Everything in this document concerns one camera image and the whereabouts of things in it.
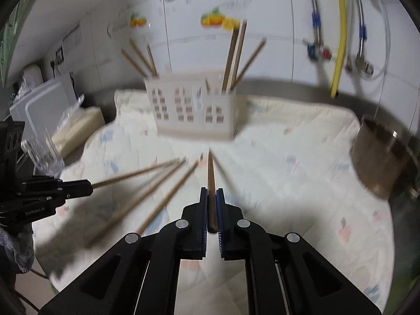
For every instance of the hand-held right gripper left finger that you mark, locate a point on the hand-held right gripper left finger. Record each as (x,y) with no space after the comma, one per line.
(205,229)

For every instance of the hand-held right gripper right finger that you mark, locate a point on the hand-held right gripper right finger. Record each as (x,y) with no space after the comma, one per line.
(220,236)

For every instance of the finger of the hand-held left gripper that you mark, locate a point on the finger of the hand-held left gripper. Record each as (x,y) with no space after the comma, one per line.
(55,197)
(65,185)

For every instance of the cream plastic utensil holder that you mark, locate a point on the cream plastic utensil holder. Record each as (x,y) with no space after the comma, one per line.
(190,115)

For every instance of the clear glass cup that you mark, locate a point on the clear glass cup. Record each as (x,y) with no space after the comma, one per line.
(44,156)

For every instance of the beige box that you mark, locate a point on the beige box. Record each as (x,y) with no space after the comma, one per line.
(85,124)

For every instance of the clear plastic bag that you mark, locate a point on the clear plastic bag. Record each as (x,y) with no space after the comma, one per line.
(70,115)

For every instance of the white cylindrical canister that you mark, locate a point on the white cylindrical canister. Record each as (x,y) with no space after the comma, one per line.
(32,75)

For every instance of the white quilted mat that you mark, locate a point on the white quilted mat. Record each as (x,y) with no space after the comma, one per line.
(295,177)

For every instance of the green cabinet door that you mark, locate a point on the green cabinet door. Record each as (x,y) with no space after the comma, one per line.
(16,16)

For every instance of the stainless steel pot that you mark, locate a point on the stainless steel pot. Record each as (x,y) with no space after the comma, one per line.
(374,164)

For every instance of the metal angle valve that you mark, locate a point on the metal angle valve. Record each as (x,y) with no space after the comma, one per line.
(361,65)

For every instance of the clear plastic tube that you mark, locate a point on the clear plastic tube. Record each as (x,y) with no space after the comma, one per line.
(388,32)

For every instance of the wall power outlet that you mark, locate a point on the wall power outlet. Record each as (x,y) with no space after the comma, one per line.
(59,55)

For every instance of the black and white wall sticker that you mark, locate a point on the black and white wall sticker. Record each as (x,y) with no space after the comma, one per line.
(72,39)

